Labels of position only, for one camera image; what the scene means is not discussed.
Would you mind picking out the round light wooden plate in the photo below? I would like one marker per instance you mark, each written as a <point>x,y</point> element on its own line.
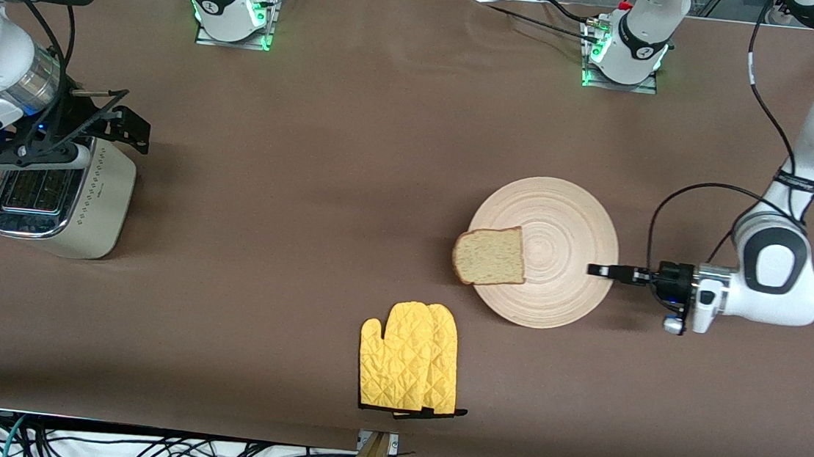
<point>563,213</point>

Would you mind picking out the slice of brown-crust bread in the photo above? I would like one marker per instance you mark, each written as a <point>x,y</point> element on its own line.
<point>489,256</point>

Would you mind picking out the brown table cover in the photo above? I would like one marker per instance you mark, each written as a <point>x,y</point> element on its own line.
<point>308,176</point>

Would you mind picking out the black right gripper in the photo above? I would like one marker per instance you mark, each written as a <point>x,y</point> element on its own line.
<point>80,118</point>

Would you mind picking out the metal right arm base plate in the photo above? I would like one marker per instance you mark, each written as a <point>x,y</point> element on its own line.
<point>231,44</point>

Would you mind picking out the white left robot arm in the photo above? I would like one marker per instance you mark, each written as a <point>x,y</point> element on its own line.
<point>777,290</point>

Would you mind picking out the yellow quilted oven mitt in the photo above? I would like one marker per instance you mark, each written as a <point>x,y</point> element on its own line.
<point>448,365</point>
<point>395,360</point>

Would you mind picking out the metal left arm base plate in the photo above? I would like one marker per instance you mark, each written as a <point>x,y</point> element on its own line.
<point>618,86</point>

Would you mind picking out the cream and chrome toaster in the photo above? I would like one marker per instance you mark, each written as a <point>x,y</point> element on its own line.
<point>99,209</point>

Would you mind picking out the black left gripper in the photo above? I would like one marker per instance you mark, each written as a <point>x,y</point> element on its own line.
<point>674,278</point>

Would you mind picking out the small metal bracket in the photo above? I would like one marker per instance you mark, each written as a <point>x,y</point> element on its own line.
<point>394,442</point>

